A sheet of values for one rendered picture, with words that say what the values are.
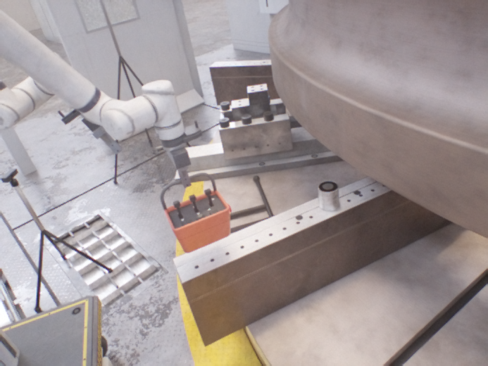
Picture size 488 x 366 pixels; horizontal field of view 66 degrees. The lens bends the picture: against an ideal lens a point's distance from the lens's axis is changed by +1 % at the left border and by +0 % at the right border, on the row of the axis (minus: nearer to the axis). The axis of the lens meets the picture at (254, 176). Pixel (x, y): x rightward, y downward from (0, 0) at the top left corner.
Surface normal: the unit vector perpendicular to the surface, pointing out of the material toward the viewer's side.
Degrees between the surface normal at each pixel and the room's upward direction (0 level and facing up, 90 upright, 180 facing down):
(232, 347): 0
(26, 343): 0
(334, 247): 90
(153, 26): 90
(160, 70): 90
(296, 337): 0
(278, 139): 90
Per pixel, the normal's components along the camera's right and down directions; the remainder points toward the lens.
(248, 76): -0.34, 0.56
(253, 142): 0.04, 0.55
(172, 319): -0.14, -0.83
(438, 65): -0.87, 0.27
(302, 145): 0.00, 0.25
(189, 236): 0.43, 0.54
